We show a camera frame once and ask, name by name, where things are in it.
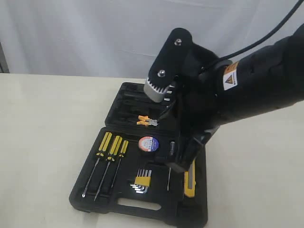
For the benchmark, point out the yellow black utility knife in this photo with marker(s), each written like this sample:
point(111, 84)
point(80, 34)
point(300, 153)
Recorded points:
point(189, 181)

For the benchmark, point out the white backdrop curtain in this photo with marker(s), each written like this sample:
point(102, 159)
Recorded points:
point(121, 38)

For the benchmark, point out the middle yellow black screwdriver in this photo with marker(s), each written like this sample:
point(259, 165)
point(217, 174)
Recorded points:
point(109, 159)

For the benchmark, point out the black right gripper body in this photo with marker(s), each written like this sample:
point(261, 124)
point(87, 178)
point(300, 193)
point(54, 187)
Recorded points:
point(195, 103)

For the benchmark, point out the orange black handled pliers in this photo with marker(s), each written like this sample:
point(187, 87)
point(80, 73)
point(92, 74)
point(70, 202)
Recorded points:
point(146, 121)

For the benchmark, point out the black electrical tape roll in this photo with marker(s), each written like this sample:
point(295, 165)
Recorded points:
point(148, 144)

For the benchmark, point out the black plastic tool case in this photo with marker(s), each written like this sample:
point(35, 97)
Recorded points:
point(171, 207)

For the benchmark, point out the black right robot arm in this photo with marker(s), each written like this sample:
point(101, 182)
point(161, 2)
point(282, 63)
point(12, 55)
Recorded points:
point(269, 79)

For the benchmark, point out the hex key set yellow holder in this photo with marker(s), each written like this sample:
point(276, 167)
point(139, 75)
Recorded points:
point(142, 181)

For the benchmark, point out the clear handle tester screwdriver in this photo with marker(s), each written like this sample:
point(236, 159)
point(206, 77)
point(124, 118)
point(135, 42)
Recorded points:
point(171, 152)

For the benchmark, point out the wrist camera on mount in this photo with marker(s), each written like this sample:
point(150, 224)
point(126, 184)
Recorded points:
point(179, 57)

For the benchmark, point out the long yellow black screwdriver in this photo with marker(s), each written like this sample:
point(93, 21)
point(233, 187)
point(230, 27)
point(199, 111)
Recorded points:
point(100, 154)

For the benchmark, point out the short yellow black screwdriver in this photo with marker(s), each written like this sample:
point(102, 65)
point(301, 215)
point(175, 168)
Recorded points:
point(121, 156)

